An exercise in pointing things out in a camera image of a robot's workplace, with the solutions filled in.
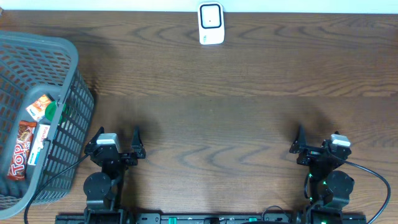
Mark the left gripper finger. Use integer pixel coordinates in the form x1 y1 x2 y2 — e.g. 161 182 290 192
131 126 144 153
90 126 104 144

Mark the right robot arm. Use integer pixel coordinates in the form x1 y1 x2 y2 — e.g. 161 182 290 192
289 126 354 223

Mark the white Panadol box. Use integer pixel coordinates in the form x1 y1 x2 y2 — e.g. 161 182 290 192
27 124 50 166

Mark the green lid jar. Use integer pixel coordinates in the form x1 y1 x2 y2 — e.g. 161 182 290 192
45 101 67 124

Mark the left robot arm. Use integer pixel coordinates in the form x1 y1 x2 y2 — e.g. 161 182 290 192
83 127 146 223

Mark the white barcode scanner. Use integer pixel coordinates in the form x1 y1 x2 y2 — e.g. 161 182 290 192
198 2 225 45

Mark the orange small packet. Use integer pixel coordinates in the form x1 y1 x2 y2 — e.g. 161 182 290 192
26 95 52 122

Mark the grey plastic basket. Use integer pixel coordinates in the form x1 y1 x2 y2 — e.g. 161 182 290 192
1 31 95 220

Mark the red Top chocolate bar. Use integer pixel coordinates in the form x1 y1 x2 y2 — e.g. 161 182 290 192
7 121 37 180

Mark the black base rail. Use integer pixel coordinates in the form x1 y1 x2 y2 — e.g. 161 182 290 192
55 213 367 224

